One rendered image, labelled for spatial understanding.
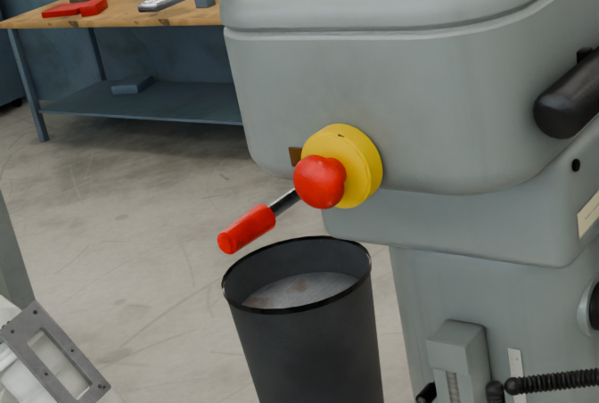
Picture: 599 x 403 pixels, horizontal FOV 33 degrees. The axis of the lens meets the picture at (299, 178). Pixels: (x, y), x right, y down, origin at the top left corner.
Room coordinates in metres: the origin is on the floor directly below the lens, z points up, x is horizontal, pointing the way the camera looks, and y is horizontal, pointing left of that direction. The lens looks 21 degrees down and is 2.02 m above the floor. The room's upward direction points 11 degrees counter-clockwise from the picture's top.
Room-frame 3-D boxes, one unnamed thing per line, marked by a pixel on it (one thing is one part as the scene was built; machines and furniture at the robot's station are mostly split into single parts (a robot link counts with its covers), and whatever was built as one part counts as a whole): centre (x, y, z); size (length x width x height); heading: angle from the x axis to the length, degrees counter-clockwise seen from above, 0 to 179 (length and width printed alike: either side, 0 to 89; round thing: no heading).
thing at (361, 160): (0.68, -0.03, 1.76); 0.06 x 0.02 x 0.06; 50
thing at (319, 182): (0.67, -0.02, 1.76); 0.04 x 0.03 x 0.04; 50
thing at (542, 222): (0.89, -0.21, 1.68); 0.34 x 0.24 x 0.10; 140
